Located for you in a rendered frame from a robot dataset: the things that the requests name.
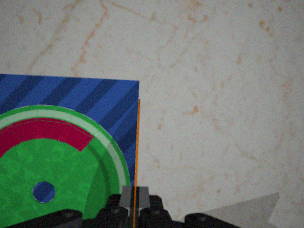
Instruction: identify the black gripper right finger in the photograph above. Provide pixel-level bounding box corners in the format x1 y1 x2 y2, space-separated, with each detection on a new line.
135 186 240 228

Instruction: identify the green cd with red label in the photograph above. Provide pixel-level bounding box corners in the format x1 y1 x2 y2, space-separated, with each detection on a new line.
0 105 131 228

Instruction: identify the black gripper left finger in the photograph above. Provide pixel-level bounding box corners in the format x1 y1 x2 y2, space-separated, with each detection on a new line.
4 186 135 228

